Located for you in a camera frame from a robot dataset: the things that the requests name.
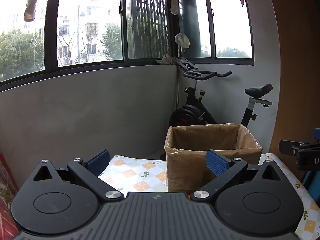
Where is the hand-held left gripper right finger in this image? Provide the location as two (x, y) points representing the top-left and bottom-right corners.
(190, 149), (288, 202)

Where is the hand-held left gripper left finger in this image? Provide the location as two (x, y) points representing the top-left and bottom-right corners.
(32, 149), (125, 203)

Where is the plastic-lined cardboard box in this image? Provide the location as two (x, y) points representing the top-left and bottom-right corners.
(164, 123), (263, 193)

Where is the blue object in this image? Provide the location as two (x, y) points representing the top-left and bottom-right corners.
(300, 170), (320, 195)

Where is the checked floral tablecloth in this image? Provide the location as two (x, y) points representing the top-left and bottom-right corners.
(97, 152), (320, 240)

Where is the black exercise bike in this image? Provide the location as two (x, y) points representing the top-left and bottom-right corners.
(169, 56), (273, 130)

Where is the wooden door panel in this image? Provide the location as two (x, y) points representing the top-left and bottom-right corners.
(265, 0), (320, 155)

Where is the red patterned cloth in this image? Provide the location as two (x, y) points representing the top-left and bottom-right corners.
(0, 151), (20, 238)

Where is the crumpled beige cloth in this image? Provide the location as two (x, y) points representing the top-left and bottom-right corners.
(156, 53), (177, 66)

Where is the white bag on pole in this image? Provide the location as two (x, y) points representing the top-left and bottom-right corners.
(174, 33), (190, 49)

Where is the apartment building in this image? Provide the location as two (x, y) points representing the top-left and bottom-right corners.
(57, 5), (123, 65)

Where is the green perforated screen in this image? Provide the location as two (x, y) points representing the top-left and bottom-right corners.
(126, 0), (170, 59)

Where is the olive hanging towel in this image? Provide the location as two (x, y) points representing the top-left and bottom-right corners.
(24, 0), (42, 22)

